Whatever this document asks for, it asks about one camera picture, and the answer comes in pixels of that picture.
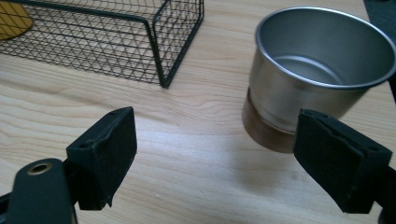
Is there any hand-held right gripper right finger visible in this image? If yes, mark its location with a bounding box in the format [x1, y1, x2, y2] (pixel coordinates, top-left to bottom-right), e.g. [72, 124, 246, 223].
[292, 108, 394, 216]

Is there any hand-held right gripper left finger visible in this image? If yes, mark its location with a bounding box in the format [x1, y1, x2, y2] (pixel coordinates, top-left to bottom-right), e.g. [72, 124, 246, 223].
[65, 105, 138, 212]

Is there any brown-based metal cup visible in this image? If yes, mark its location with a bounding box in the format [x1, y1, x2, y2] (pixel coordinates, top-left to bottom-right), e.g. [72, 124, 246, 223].
[241, 6, 396, 154]

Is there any black wire basket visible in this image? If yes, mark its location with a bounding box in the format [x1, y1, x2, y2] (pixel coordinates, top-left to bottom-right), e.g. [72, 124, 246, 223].
[0, 0, 205, 89]

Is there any yellow metal-lined cup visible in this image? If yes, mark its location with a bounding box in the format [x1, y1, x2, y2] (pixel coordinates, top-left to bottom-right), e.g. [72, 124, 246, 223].
[0, 1, 35, 41]

